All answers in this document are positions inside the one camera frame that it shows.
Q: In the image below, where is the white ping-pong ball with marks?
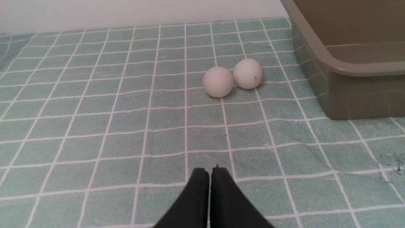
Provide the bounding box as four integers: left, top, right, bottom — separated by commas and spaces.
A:
233, 58, 264, 90

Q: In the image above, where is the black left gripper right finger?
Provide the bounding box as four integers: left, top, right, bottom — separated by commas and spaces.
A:
210, 167, 274, 228

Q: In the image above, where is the tan plastic storage bin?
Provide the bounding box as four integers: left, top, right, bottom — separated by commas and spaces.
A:
282, 0, 405, 120

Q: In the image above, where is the green checkered tablecloth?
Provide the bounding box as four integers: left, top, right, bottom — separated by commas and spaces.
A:
0, 17, 404, 228

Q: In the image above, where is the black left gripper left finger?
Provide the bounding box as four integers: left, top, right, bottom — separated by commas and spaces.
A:
154, 168, 209, 228

